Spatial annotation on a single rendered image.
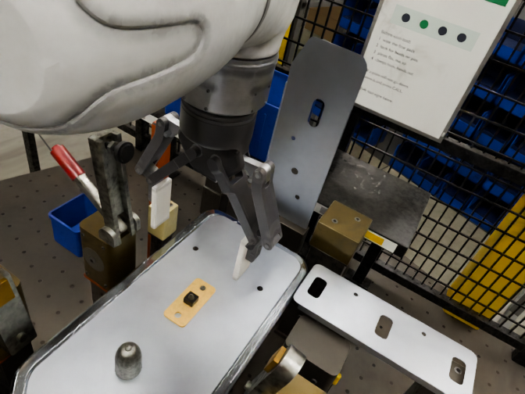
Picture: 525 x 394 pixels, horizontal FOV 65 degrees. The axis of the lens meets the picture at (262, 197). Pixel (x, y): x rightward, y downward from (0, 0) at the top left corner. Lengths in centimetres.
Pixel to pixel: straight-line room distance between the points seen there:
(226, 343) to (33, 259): 63
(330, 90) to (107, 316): 46
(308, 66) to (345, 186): 32
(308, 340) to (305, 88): 39
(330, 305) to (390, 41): 53
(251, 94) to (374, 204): 55
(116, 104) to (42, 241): 98
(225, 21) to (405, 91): 73
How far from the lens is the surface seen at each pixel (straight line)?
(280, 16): 32
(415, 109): 92
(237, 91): 36
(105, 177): 57
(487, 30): 87
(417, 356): 70
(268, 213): 43
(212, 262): 69
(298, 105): 68
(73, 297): 103
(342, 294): 71
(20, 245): 115
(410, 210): 90
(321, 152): 69
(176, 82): 19
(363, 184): 91
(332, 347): 67
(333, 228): 72
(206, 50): 20
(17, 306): 60
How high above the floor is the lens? 152
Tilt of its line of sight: 39 degrees down
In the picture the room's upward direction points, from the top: 15 degrees clockwise
